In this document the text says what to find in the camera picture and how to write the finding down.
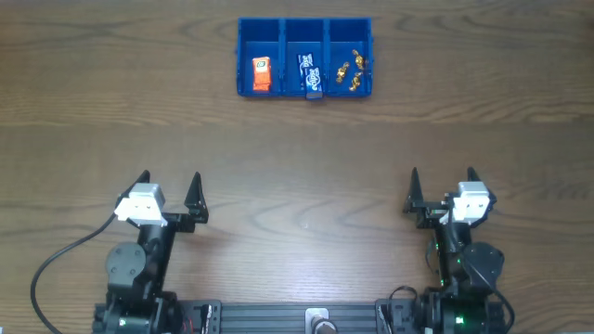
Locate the black cable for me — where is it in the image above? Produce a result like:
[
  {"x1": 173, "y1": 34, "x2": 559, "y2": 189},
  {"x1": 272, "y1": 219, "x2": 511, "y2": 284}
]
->
[
  {"x1": 30, "y1": 212, "x2": 117, "y2": 334},
  {"x1": 489, "y1": 285, "x2": 516, "y2": 333}
]

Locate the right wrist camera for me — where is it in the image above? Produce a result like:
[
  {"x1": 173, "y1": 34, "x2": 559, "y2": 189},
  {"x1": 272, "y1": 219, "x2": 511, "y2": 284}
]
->
[{"x1": 447, "y1": 180, "x2": 492, "y2": 226}]

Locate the blue candy pack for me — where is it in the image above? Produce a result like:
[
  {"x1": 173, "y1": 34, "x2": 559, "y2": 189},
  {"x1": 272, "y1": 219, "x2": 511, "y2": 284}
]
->
[
  {"x1": 296, "y1": 53, "x2": 315, "y2": 78},
  {"x1": 303, "y1": 67, "x2": 325, "y2": 101}
]

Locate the mounting rail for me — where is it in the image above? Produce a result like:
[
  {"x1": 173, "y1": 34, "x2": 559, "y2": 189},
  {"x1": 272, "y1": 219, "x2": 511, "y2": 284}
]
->
[{"x1": 92, "y1": 299, "x2": 507, "y2": 334}]

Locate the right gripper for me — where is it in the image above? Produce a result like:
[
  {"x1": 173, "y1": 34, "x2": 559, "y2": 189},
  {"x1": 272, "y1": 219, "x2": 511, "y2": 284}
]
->
[{"x1": 402, "y1": 165, "x2": 483, "y2": 229}]

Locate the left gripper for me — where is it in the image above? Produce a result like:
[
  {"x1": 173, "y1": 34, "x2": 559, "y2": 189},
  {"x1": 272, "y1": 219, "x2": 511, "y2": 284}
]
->
[{"x1": 115, "y1": 169, "x2": 210, "y2": 235}]

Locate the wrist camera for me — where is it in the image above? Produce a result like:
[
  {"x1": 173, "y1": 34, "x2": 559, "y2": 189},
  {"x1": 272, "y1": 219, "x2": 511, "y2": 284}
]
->
[
  {"x1": 447, "y1": 180, "x2": 492, "y2": 226},
  {"x1": 113, "y1": 182, "x2": 167, "y2": 228}
]

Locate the blue tray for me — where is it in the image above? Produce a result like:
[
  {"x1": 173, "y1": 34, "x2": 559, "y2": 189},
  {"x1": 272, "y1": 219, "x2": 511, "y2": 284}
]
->
[{"x1": 236, "y1": 17, "x2": 375, "y2": 99}]

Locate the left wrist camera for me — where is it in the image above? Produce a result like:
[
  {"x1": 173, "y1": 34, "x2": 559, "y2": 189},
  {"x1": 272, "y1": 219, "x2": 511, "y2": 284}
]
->
[{"x1": 113, "y1": 182, "x2": 167, "y2": 228}]

